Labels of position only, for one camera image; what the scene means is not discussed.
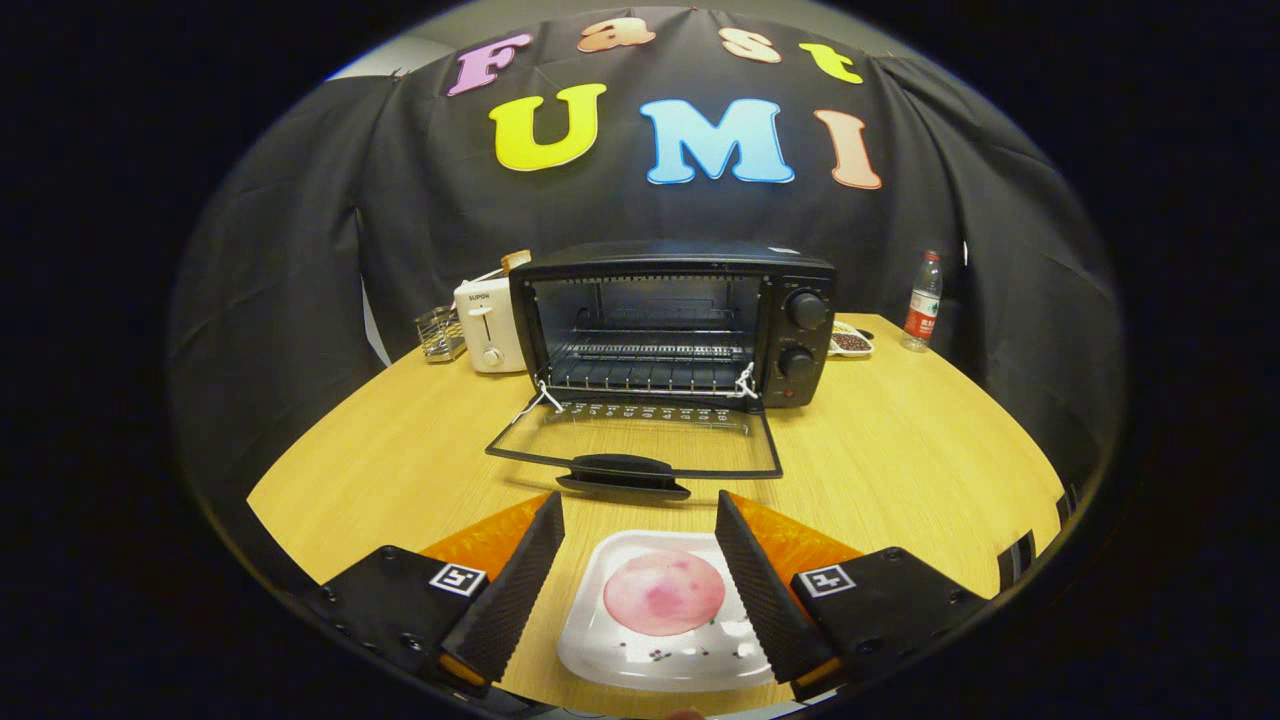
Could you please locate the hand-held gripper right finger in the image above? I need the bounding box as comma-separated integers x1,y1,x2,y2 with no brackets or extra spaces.
714,490,991,703

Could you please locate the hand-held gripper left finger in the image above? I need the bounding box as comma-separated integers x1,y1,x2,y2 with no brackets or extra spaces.
300,490,566,701

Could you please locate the pink round ham slice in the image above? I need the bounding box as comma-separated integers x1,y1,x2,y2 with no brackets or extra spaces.
603,549,726,638

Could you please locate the white square plate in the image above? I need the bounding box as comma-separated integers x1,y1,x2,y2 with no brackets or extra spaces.
557,530,776,693

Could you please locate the black toaster oven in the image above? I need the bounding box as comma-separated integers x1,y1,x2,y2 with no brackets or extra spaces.
485,240,838,501

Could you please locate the white bread toaster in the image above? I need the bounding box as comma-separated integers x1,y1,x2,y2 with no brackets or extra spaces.
453,277,528,375

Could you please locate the clear glass holder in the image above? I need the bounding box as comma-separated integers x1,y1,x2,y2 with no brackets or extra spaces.
415,304,468,362

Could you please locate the red label water bottle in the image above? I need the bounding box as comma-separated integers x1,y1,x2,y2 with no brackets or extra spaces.
902,250,944,353

